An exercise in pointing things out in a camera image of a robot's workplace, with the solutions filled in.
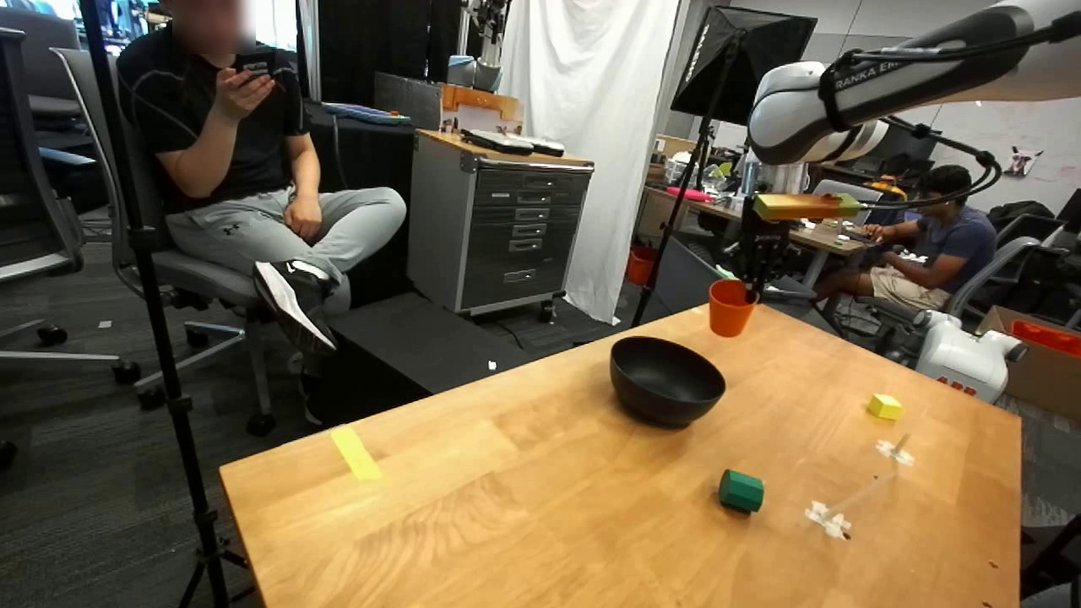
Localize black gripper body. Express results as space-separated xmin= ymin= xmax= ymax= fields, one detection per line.
xmin=737 ymin=212 xmax=784 ymax=280

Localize orange plastic cup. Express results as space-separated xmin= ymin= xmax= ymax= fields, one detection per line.
xmin=705 ymin=277 xmax=760 ymax=341

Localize black bowl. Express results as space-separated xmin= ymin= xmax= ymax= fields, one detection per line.
xmin=608 ymin=333 xmax=729 ymax=431

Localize cardboard box red contents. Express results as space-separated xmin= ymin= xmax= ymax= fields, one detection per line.
xmin=977 ymin=302 xmax=1081 ymax=425

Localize cluttered wooden desk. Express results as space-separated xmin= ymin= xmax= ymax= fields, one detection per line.
xmin=645 ymin=182 xmax=893 ymax=291

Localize black light stand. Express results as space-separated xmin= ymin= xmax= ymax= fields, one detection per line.
xmin=627 ymin=113 xmax=723 ymax=331

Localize yellow block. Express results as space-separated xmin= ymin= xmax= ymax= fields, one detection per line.
xmin=866 ymin=387 xmax=905 ymax=425

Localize black softbox light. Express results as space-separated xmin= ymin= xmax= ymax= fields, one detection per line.
xmin=669 ymin=5 xmax=819 ymax=127

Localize seated man blue shirt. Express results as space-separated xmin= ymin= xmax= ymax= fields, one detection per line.
xmin=813 ymin=163 xmax=1000 ymax=318

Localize white curtain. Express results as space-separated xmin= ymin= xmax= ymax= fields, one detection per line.
xmin=497 ymin=0 xmax=684 ymax=329

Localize green octagonal block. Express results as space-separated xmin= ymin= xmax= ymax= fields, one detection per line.
xmin=716 ymin=465 xmax=766 ymax=517

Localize white rounded plastic casing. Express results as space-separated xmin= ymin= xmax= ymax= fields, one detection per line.
xmin=912 ymin=307 xmax=1028 ymax=407

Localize grey drawer cabinet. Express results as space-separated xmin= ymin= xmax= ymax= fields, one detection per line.
xmin=406 ymin=127 xmax=599 ymax=322

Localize flat grey keyboard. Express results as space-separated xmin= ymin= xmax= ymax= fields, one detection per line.
xmin=457 ymin=124 xmax=569 ymax=160

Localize orange white cardboard box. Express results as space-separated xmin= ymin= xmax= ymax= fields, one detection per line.
xmin=434 ymin=82 xmax=528 ymax=137

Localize blue flat pad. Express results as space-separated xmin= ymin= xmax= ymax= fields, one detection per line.
xmin=317 ymin=98 xmax=417 ymax=133

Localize yellow tape strip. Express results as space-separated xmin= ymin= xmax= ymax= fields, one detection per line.
xmin=328 ymin=425 xmax=386 ymax=484

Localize seated man black shirt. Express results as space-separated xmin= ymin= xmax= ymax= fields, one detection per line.
xmin=114 ymin=0 xmax=410 ymax=351

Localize grey swivel office chair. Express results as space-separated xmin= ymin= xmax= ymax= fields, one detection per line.
xmin=47 ymin=43 xmax=285 ymax=441

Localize black stand pole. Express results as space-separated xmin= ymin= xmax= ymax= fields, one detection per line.
xmin=73 ymin=0 xmax=255 ymax=608

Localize dark office chair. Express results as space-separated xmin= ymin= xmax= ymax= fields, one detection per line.
xmin=0 ymin=25 xmax=145 ymax=384

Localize wrist camera wooden mount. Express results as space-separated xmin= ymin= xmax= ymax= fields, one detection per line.
xmin=751 ymin=188 xmax=866 ymax=228

